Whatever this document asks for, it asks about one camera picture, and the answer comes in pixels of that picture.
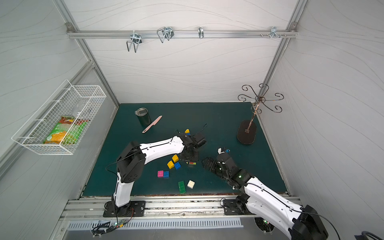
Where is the cream lego brick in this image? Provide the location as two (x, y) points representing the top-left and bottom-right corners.
(187, 180), (195, 189)

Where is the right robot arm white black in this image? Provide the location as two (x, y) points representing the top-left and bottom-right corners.
(202, 152), (329, 240)

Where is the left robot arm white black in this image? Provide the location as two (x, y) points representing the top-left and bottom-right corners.
(103, 133), (206, 218)

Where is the blue lego brick centre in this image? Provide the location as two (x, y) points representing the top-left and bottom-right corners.
(174, 162), (181, 170)

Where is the dark green long lego brick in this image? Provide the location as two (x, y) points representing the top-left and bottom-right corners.
(178, 181), (186, 195)

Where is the black metal jewelry stand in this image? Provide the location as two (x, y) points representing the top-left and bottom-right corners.
(237, 83), (285, 145)

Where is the pink plastic knife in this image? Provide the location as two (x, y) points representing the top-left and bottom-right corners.
(142, 116), (163, 134)

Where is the dark green metal tumbler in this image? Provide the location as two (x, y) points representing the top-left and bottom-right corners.
(135, 108), (152, 128)

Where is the metal hook clip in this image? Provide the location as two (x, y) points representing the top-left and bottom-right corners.
(198, 27), (204, 39)
(260, 27), (286, 39)
(157, 27), (175, 43)
(126, 33), (143, 53)

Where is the green snack bag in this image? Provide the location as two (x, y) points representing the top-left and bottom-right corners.
(43, 116), (88, 145)

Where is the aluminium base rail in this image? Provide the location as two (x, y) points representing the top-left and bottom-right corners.
(60, 195), (237, 221)

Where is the white wire basket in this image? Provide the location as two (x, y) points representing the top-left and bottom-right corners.
(12, 80), (106, 156)

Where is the aluminium crossbar rail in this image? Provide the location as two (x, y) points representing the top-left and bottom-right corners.
(67, 29), (299, 40)

